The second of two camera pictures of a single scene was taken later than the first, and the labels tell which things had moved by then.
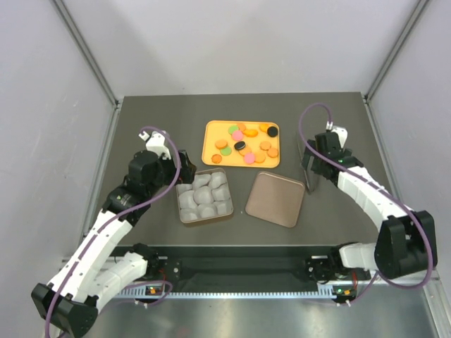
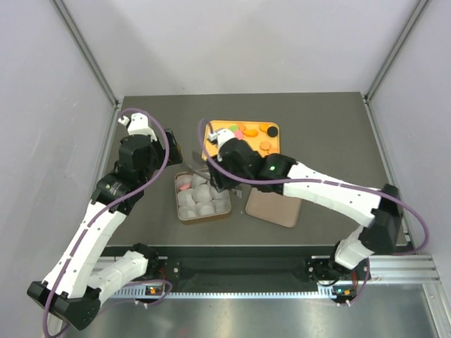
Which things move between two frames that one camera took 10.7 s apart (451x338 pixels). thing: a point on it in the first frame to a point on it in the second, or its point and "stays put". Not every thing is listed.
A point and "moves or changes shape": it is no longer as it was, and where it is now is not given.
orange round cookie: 265,145 stays put
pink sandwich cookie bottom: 249,158 moves or changes shape
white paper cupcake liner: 204,195 stays put
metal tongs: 310,176 moves or changes shape
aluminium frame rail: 85,51 stays put
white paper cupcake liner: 182,187 stays put
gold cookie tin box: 208,196 stays put
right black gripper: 316,167 to 222,183
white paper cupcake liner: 206,210 stays put
